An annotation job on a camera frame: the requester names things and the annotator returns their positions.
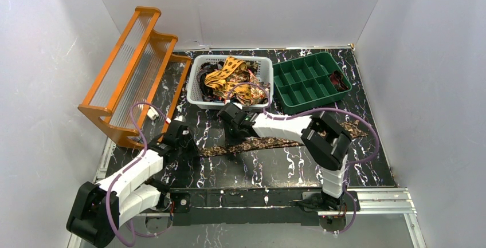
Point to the flamingo patterned tie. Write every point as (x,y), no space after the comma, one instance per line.
(254,91)

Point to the black brown floral tie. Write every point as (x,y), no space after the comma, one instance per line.
(258,143)

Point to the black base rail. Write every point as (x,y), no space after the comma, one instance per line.
(205,206)

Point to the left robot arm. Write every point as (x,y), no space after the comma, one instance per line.
(101,208)

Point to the green compartment tray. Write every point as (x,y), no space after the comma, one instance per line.
(303,83)

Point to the white plastic basket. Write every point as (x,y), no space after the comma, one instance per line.
(202,95)

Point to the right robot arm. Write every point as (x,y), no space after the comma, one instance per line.
(324,138)

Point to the orange wooden rack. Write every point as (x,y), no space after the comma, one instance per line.
(118,100)

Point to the yellow patterned tie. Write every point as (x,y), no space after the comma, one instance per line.
(233,72)

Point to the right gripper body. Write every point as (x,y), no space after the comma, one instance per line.
(231,133)

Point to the rolled dark red tie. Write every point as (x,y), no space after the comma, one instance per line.
(337,81)

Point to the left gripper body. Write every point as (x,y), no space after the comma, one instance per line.
(190,152)

